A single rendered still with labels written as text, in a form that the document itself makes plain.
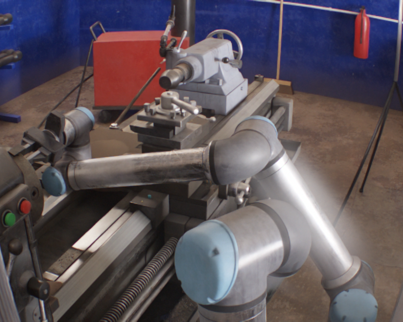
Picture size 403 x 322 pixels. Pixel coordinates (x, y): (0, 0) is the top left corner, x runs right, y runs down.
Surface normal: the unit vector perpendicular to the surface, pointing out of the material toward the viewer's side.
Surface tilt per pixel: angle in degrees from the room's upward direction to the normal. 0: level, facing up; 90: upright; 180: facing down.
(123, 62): 90
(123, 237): 36
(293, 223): 50
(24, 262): 90
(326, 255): 81
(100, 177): 85
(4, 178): 45
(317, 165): 0
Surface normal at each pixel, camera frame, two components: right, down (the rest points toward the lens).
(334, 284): -0.73, -0.16
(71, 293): 0.56, -0.62
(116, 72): -0.03, 0.44
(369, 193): 0.02, -0.90
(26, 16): 0.93, 0.18
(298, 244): 0.73, 0.21
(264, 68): -0.37, 0.40
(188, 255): -0.78, 0.15
